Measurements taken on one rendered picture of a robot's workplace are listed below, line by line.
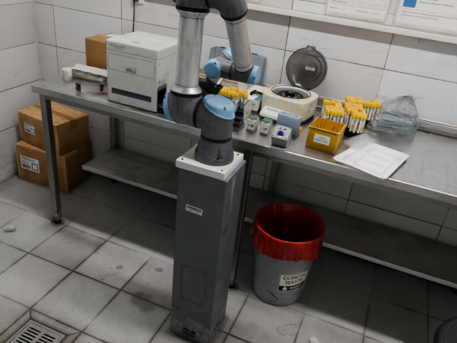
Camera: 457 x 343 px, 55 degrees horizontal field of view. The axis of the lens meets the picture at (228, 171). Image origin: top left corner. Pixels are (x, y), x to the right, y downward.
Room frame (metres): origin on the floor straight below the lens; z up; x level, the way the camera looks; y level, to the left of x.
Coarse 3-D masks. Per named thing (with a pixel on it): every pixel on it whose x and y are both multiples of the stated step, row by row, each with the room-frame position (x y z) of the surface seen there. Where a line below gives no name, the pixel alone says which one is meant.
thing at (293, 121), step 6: (282, 114) 1.85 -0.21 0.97; (288, 114) 1.85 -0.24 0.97; (294, 114) 1.86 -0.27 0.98; (282, 120) 1.85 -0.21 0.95; (288, 120) 1.83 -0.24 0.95; (294, 120) 1.82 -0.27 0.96; (300, 120) 1.84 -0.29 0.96; (288, 126) 1.83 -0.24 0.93; (294, 126) 1.82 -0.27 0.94; (294, 132) 1.82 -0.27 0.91; (294, 138) 1.81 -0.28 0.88
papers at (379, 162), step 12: (372, 144) 1.83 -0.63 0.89; (336, 156) 1.66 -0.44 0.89; (348, 156) 1.67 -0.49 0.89; (360, 156) 1.69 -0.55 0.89; (372, 156) 1.70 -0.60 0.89; (384, 156) 1.71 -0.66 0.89; (396, 156) 1.73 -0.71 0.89; (408, 156) 1.74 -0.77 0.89; (360, 168) 1.57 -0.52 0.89; (372, 168) 1.58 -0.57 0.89; (384, 168) 1.59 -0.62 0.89
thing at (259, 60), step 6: (210, 48) 2.54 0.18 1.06; (216, 48) 2.53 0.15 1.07; (222, 48) 2.51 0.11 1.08; (210, 54) 2.54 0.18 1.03; (216, 54) 2.52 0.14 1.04; (252, 54) 2.44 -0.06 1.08; (252, 60) 2.43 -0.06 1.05; (258, 60) 2.42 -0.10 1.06; (264, 60) 2.41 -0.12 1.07; (258, 66) 2.41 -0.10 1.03; (264, 66) 2.41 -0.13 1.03; (264, 72) 2.41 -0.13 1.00; (258, 84) 2.39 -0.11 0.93
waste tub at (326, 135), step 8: (320, 120) 1.86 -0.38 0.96; (328, 120) 1.84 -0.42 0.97; (312, 128) 1.74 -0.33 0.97; (320, 128) 1.85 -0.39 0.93; (328, 128) 1.84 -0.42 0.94; (336, 128) 1.83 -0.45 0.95; (344, 128) 1.80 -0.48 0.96; (312, 136) 1.74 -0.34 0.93; (320, 136) 1.72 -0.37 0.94; (328, 136) 1.71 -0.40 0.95; (336, 136) 1.70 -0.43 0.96; (312, 144) 1.74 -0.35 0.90; (320, 144) 1.72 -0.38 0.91; (328, 144) 1.71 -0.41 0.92; (336, 144) 1.70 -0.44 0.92; (328, 152) 1.71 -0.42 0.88
